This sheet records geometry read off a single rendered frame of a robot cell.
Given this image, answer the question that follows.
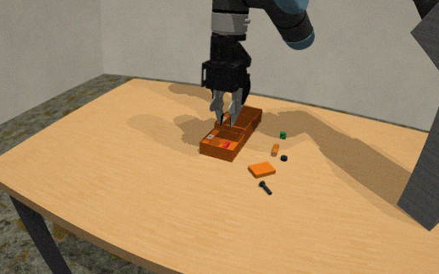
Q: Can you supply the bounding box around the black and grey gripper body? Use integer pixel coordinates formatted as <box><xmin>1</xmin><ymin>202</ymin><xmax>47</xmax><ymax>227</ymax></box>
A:
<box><xmin>201</xmin><ymin>31</ymin><xmax>248</xmax><ymax>93</ymax></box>

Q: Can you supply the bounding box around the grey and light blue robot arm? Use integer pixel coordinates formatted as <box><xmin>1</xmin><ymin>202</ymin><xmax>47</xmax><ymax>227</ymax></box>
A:
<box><xmin>211</xmin><ymin>0</ymin><xmax>439</xmax><ymax>66</ymax></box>

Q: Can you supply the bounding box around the orange flat square pad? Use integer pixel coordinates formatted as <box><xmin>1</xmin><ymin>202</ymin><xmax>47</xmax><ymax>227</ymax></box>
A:
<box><xmin>248</xmin><ymin>162</ymin><xmax>276</xmax><ymax>178</ymax></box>

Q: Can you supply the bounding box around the black bolt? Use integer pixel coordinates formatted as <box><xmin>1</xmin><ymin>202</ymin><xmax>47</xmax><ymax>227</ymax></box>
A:
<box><xmin>259</xmin><ymin>180</ymin><xmax>272</xmax><ymax>195</ymax></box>

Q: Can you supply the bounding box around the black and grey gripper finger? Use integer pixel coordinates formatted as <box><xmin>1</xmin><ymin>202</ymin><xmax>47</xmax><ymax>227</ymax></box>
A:
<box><xmin>210</xmin><ymin>90</ymin><xmax>225</xmax><ymax>125</ymax></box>
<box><xmin>228</xmin><ymin>74</ymin><xmax>250</xmax><ymax>128</ymax></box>

